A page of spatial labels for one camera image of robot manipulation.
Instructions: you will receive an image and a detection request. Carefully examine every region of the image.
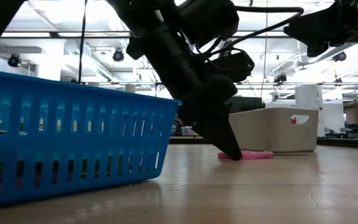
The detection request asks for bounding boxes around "beige plastic bin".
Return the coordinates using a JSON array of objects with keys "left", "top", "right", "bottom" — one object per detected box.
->
[{"left": 228, "top": 106, "right": 320, "bottom": 154}]

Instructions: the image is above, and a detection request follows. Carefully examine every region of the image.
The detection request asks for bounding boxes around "white pillar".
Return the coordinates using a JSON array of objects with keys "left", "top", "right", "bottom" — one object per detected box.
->
[{"left": 295, "top": 85, "right": 325, "bottom": 138}]

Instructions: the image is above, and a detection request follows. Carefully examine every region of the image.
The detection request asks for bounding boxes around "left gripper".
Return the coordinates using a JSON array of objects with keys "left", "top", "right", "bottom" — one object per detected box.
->
[{"left": 107, "top": 0, "right": 257, "bottom": 161}]

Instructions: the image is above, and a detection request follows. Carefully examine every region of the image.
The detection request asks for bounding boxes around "black desk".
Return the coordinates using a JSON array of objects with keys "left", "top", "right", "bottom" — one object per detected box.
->
[{"left": 168, "top": 135, "right": 358, "bottom": 150}]

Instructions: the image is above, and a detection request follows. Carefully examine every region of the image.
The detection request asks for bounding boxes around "blue slotted plastic basket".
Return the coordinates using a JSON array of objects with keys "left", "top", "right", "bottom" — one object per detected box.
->
[{"left": 0, "top": 68, "right": 182, "bottom": 209}]

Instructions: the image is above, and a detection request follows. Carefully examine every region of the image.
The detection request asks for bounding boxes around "clear plastic container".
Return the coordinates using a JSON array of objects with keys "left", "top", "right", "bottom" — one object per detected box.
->
[{"left": 181, "top": 125, "right": 198, "bottom": 136}]

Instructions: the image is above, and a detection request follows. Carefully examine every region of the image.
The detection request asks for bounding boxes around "black monitor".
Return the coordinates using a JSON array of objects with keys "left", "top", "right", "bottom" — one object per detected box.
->
[{"left": 229, "top": 95, "right": 266, "bottom": 114}]

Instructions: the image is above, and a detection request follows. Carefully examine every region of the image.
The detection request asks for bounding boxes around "long ceiling light strip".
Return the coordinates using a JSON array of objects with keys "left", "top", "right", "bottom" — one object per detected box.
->
[{"left": 0, "top": 30, "right": 291, "bottom": 39}]

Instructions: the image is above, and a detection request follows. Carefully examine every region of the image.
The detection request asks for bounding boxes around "small grey ceiling fixture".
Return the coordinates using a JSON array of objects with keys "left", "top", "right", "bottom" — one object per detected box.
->
[{"left": 111, "top": 49, "right": 126, "bottom": 63}]

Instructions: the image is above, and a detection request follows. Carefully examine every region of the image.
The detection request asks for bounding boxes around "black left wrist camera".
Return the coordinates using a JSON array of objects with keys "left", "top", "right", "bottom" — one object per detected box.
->
[{"left": 178, "top": 0, "right": 241, "bottom": 48}]

